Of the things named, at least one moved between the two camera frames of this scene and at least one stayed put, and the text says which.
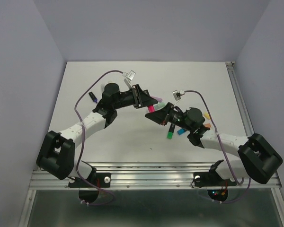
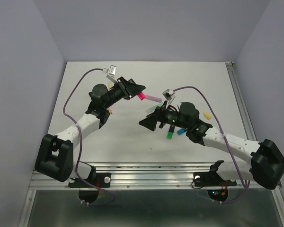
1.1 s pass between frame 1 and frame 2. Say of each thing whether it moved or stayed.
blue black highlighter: stayed
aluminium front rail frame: stayed
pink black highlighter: moved
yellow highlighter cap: stayed
